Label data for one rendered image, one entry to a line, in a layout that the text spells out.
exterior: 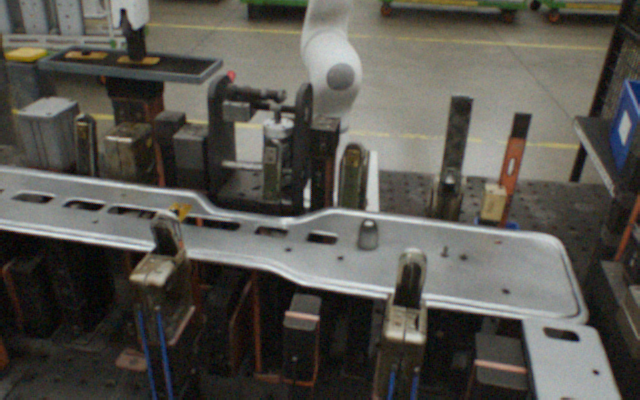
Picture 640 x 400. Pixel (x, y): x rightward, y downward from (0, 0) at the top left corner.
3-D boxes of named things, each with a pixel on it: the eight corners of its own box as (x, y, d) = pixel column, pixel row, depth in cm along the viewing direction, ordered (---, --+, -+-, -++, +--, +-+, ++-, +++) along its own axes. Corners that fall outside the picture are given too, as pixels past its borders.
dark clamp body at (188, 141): (175, 295, 122) (156, 139, 103) (198, 260, 133) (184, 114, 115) (220, 302, 120) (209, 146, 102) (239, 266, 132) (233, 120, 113)
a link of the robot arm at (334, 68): (343, 113, 146) (349, 25, 133) (361, 146, 131) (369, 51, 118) (299, 116, 144) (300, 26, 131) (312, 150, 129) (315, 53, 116)
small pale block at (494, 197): (453, 347, 111) (486, 193, 93) (452, 335, 114) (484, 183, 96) (470, 350, 110) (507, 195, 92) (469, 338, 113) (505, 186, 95)
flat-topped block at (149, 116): (131, 241, 139) (102, 70, 117) (145, 224, 146) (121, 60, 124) (167, 246, 137) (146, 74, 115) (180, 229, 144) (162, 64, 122)
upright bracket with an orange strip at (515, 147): (464, 335, 114) (514, 113, 89) (464, 331, 115) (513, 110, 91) (478, 337, 113) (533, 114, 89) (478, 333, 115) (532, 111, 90)
